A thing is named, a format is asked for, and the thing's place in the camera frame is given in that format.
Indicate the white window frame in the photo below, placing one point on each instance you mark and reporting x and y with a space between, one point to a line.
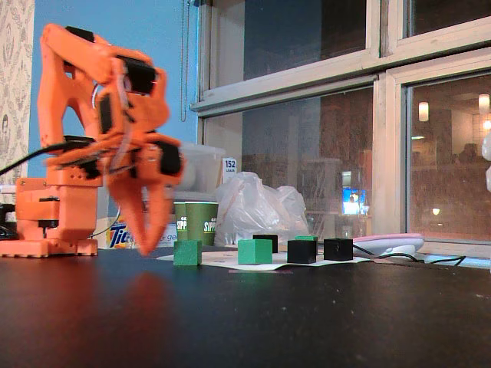
291 82

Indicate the green cube with circle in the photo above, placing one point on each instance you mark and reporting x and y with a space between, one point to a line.
255 252
187 253
307 238

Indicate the black cube with cross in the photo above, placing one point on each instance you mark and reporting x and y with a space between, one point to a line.
302 252
338 249
268 236

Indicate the clear plastic container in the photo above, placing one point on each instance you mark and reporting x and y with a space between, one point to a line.
203 168

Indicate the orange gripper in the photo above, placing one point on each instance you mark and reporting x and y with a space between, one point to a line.
147 162

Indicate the white label reading 152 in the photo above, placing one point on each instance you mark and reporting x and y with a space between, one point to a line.
229 168

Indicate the pink pencil case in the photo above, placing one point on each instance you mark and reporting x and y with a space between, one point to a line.
383 237

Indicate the detergent box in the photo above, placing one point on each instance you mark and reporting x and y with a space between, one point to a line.
119 235

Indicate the black table clamp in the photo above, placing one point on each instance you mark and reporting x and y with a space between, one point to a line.
5 218

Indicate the white numbered grid paper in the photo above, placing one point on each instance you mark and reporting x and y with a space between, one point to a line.
222 260

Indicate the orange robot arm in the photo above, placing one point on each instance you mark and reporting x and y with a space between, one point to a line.
51 96

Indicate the white plastic bag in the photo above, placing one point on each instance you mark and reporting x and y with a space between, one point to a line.
249 207

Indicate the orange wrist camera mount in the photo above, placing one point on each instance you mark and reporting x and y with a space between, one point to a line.
73 161

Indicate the white plastic case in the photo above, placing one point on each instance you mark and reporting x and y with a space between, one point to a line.
391 246

